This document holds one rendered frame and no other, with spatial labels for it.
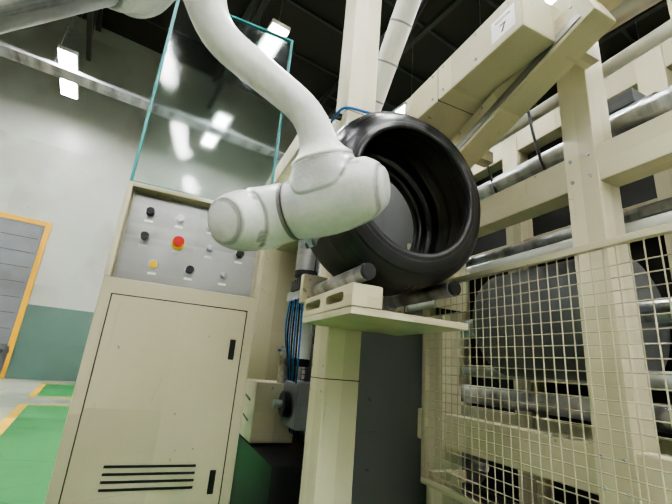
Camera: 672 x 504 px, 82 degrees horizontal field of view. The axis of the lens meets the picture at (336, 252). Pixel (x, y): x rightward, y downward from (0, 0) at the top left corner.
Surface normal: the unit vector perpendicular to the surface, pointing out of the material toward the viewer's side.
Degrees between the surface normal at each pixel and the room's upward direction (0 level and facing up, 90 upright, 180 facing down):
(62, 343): 90
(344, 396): 90
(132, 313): 90
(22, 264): 90
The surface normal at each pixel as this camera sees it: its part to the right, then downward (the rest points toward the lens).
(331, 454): 0.41, -0.23
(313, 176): -0.39, -0.04
